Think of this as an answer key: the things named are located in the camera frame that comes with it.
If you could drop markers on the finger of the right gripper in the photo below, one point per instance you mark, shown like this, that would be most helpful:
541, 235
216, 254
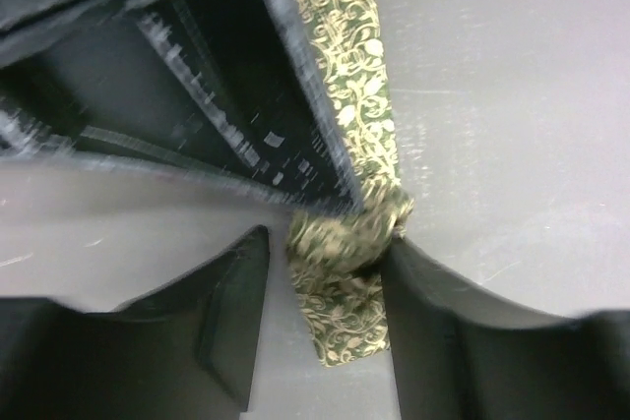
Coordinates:
223, 92

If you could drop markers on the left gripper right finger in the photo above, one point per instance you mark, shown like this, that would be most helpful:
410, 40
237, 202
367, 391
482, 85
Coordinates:
462, 352

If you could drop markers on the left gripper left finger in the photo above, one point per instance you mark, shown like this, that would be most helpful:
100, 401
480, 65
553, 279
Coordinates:
186, 350

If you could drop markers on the olive green patterned tie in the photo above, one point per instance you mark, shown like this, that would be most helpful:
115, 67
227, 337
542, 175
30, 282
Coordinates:
332, 260

